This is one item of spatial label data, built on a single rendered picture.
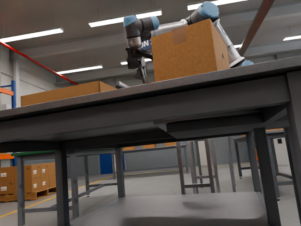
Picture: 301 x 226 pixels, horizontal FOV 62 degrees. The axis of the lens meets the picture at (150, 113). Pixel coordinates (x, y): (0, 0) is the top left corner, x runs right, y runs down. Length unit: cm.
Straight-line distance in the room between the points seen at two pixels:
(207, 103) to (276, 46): 867
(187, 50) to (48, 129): 54
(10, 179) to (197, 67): 495
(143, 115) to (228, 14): 607
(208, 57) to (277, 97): 39
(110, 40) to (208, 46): 580
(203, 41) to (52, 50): 644
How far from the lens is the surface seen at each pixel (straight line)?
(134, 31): 136
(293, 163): 200
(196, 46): 94
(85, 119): 69
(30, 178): 530
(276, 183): 324
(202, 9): 159
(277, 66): 56
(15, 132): 84
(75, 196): 284
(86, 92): 68
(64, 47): 707
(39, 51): 740
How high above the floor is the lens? 68
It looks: 9 degrees up
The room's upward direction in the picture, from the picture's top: 6 degrees counter-clockwise
